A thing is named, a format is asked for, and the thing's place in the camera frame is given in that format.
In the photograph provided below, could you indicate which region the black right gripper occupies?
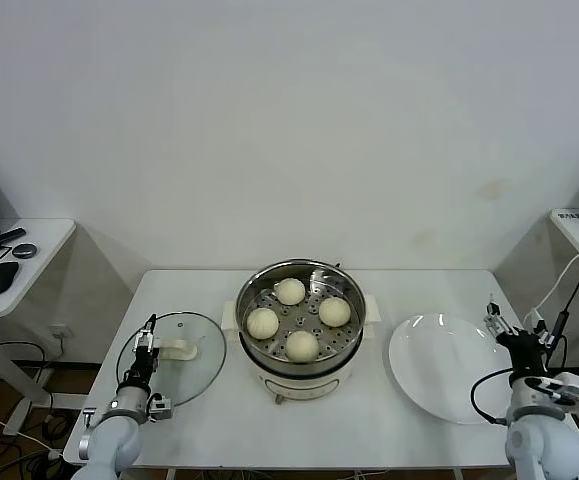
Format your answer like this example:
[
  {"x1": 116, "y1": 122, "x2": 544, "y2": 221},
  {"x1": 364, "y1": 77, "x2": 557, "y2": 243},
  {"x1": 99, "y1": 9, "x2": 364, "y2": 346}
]
[{"x1": 483, "y1": 294, "x2": 559, "y2": 380}]

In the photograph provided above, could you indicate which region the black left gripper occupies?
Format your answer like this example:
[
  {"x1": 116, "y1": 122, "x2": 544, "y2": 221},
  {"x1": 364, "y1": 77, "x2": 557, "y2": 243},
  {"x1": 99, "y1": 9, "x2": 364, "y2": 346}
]
[{"x1": 122, "y1": 313, "x2": 161, "y2": 397}]

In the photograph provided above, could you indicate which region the glass lid with cream handle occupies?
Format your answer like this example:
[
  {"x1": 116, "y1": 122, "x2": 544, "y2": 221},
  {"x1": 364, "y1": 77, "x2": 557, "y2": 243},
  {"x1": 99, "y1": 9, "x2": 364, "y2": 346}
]
[{"x1": 116, "y1": 311, "x2": 229, "y2": 409}]

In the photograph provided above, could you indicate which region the white steamed baozi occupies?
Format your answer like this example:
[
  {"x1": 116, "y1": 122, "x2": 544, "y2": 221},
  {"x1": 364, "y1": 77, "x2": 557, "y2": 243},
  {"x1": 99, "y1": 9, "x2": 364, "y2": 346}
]
[
  {"x1": 246, "y1": 307, "x2": 280, "y2": 340},
  {"x1": 285, "y1": 329, "x2": 319, "y2": 364},
  {"x1": 274, "y1": 278, "x2": 306, "y2": 305},
  {"x1": 318, "y1": 295, "x2": 352, "y2": 328}
]

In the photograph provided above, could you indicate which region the steel steamer pot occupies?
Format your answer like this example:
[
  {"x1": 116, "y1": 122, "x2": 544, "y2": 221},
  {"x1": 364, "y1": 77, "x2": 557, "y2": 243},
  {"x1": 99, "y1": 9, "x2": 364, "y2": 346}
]
[{"x1": 221, "y1": 262, "x2": 383, "y2": 405}]

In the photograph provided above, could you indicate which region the white round plate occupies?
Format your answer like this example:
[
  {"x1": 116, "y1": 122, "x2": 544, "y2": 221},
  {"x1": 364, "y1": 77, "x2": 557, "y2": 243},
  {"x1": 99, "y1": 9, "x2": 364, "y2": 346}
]
[{"x1": 388, "y1": 313, "x2": 516, "y2": 426}]

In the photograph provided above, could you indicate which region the white side table with laptop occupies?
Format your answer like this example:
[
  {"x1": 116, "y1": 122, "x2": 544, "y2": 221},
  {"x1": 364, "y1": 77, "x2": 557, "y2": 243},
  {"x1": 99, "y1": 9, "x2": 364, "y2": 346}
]
[{"x1": 0, "y1": 218, "x2": 79, "y2": 436}]

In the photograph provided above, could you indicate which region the black computer mouse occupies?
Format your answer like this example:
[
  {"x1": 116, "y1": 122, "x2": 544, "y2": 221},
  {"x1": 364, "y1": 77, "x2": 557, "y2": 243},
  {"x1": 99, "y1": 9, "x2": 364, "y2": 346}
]
[{"x1": 0, "y1": 260, "x2": 22, "y2": 295}]

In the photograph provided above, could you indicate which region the black bar-shaped device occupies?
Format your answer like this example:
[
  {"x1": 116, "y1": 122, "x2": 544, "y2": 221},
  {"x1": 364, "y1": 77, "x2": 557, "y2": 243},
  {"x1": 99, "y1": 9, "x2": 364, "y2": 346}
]
[{"x1": 0, "y1": 226, "x2": 29, "y2": 246}]

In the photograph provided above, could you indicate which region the white work table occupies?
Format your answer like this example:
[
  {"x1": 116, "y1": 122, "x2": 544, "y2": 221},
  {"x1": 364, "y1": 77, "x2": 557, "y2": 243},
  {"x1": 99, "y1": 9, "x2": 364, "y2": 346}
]
[{"x1": 63, "y1": 269, "x2": 579, "y2": 471}]

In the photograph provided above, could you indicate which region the white hanging cable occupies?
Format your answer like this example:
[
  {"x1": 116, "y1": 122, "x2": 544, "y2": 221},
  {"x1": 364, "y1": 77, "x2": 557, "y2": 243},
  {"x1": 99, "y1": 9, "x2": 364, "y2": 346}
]
[{"x1": 523, "y1": 248, "x2": 579, "y2": 326}]

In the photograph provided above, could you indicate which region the black looped floor cable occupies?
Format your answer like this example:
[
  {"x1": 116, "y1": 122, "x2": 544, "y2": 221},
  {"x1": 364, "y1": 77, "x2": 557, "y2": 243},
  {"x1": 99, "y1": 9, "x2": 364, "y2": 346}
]
[{"x1": 0, "y1": 341, "x2": 53, "y2": 382}]

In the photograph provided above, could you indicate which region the black floor cable bundle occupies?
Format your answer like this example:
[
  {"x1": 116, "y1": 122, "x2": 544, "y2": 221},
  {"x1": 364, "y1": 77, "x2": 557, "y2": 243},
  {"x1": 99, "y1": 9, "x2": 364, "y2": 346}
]
[{"x1": 18, "y1": 399, "x2": 76, "y2": 480}]

